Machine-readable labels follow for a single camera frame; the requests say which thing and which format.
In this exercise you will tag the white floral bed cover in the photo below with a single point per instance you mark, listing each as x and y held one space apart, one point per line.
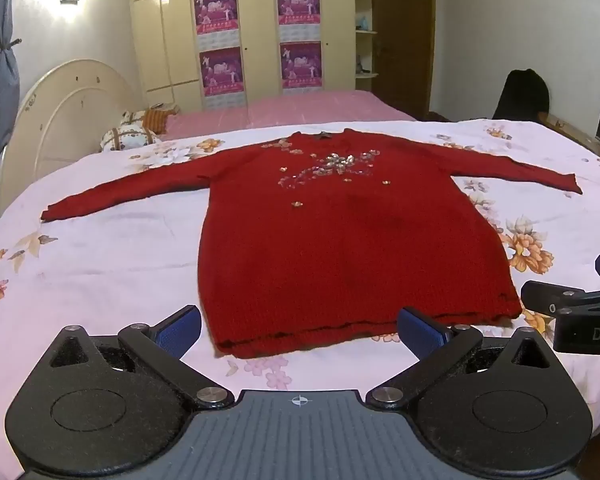
105 270

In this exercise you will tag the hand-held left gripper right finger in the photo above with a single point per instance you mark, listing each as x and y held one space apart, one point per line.
421 330

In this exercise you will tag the blue shelf figurine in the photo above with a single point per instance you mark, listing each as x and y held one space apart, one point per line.
364 23

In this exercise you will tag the brown wooden door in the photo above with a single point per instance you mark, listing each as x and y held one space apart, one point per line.
405 50

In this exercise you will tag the white patterned pillow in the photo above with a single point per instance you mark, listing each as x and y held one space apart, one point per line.
130 137

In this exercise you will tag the red knitted sweater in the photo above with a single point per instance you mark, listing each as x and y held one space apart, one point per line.
350 250

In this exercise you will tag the pink bedsheet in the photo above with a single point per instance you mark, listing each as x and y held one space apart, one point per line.
305 107

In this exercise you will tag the cream rounded headboard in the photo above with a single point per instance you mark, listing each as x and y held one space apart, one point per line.
65 110

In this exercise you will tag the orange striped pillow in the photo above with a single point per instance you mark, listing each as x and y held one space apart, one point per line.
152 117

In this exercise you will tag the cream corner shelf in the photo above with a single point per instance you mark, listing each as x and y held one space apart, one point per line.
365 60

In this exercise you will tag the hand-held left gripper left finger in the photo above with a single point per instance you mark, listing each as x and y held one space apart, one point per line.
180 329

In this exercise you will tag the cream wardrobe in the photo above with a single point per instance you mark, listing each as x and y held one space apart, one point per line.
165 35

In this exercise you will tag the purple wall poster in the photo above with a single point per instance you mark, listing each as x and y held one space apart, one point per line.
298 5
222 72
216 10
301 66

